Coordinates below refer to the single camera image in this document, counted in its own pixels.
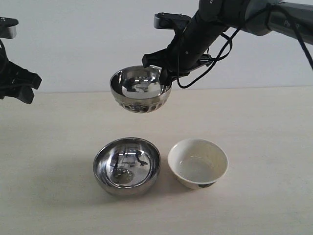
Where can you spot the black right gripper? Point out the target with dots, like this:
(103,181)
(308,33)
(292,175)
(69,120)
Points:
(184,50)

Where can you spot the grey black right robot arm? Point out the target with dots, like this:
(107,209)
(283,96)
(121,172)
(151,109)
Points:
(257,17)

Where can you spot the large plain steel bowl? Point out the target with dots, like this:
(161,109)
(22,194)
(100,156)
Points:
(127,166)

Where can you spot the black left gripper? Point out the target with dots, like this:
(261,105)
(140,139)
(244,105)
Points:
(15,81)

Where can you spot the small patterned steel bowl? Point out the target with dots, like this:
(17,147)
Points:
(138,89)

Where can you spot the white ceramic bowl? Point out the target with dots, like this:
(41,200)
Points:
(197,163)

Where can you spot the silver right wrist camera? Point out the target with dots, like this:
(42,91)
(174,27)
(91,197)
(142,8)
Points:
(164,20)

